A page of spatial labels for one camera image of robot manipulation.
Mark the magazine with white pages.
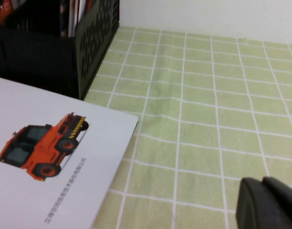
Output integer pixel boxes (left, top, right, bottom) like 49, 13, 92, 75
60, 0, 98, 38

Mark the red cover logistics brochure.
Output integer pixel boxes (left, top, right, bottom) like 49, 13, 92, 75
0, 75, 139, 229

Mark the green checkered tablecloth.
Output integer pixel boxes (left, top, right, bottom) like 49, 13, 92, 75
83, 25, 292, 229

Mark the black perforated book holder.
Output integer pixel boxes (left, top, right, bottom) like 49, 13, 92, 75
0, 0, 121, 101

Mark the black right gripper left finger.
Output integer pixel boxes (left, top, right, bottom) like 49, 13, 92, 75
236, 177, 292, 229

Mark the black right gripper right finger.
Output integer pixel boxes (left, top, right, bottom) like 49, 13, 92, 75
262, 176, 292, 222

